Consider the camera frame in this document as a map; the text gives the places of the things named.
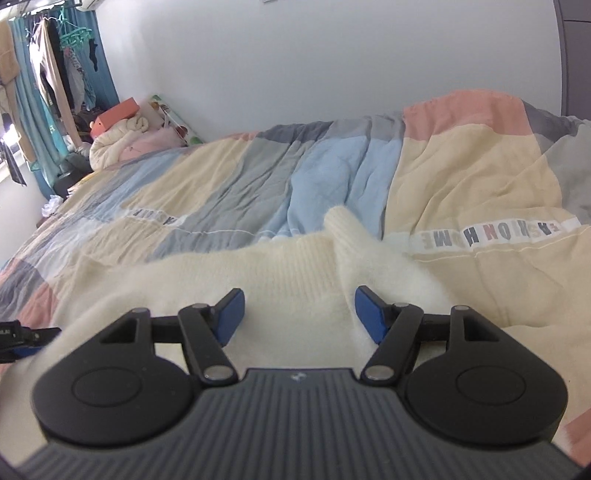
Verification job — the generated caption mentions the dark hanging garments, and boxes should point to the dark hanging garments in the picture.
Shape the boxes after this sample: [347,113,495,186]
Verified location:
[46,18,101,114]

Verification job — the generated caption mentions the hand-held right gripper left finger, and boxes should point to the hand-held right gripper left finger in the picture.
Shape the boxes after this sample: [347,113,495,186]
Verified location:
[99,288,246,387]

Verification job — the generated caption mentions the black hanging cloth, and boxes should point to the black hanging cloth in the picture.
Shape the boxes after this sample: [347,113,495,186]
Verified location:
[0,137,29,188]

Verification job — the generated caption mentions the colourful printed board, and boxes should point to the colourful printed board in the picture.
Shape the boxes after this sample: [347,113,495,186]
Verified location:
[148,94,205,147]

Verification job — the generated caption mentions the pink cloth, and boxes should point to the pink cloth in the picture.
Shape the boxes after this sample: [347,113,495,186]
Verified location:
[119,126,188,163]

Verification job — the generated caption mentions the cream sweater with navy stripes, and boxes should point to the cream sweater with navy stripes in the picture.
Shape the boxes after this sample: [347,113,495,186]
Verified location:
[0,206,459,468]

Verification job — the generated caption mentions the grey wardrobe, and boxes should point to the grey wardrobe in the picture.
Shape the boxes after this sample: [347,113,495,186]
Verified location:
[553,0,591,121]

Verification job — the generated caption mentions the orange box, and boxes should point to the orange box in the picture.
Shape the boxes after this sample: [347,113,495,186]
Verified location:
[89,97,140,139]

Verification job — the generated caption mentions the green clothes drying hanger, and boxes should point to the green clothes drying hanger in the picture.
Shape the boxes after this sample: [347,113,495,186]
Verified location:
[57,6,94,51]

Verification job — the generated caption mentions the patchwork pastel quilt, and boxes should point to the patchwork pastel quilt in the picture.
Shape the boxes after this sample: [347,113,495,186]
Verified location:
[0,89,591,468]

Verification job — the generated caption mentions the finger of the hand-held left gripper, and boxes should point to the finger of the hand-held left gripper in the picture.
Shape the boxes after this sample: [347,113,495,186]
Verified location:
[13,326,64,361]

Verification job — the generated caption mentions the beige hanging garment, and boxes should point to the beige hanging garment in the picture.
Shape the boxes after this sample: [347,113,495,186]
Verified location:
[28,17,77,141]

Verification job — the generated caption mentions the hanging clothes on rack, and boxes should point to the hanging clothes on rack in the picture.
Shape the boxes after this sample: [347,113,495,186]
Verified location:
[8,6,122,200]

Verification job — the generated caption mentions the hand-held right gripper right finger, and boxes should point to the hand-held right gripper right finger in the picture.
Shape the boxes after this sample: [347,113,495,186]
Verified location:
[353,285,503,385]

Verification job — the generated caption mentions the tan hanging coat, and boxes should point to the tan hanging coat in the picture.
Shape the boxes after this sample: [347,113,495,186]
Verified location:
[0,18,23,90]

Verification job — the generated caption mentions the black bag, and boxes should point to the black bag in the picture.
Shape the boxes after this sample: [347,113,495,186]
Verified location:
[55,151,95,197]

